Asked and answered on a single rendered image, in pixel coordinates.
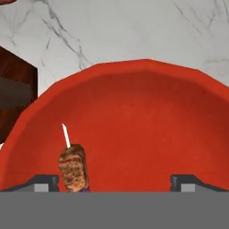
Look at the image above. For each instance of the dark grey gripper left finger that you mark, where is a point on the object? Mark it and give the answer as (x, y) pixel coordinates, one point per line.
(44, 182)

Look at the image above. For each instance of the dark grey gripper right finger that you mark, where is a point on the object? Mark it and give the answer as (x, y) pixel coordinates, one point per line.
(184, 182)

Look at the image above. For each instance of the kebab skewer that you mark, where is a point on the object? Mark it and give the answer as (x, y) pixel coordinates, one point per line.
(73, 168)

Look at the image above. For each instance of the red bowl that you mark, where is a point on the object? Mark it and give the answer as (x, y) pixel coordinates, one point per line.
(143, 125)

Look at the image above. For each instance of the brown donut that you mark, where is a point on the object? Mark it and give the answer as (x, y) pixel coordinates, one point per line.
(6, 1)

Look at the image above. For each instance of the dark wooden block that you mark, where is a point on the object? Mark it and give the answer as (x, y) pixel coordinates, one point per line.
(15, 95)

